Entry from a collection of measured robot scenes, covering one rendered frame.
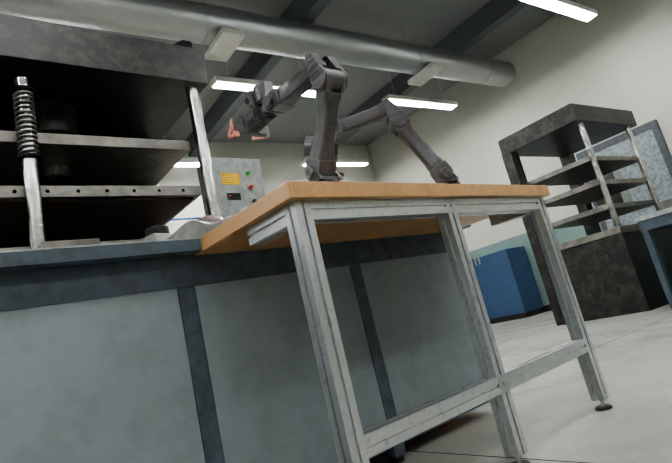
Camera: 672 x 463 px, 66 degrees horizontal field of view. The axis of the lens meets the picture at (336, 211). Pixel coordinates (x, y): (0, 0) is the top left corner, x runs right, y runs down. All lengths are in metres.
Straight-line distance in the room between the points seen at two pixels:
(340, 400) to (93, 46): 2.00
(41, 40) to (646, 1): 7.43
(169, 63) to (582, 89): 6.86
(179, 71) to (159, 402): 1.74
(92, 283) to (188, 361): 0.32
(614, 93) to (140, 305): 7.62
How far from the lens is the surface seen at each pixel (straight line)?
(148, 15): 5.42
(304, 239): 1.15
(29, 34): 2.60
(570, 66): 8.78
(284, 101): 1.66
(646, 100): 8.22
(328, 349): 1.13
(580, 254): 5.60
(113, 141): 2.58
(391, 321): 1.93
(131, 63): 2.66
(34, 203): 2.31
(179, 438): 1.48
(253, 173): 2.86
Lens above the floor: 0.45
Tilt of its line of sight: 13 degrees up
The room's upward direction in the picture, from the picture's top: 14 degrees counter-clockwise
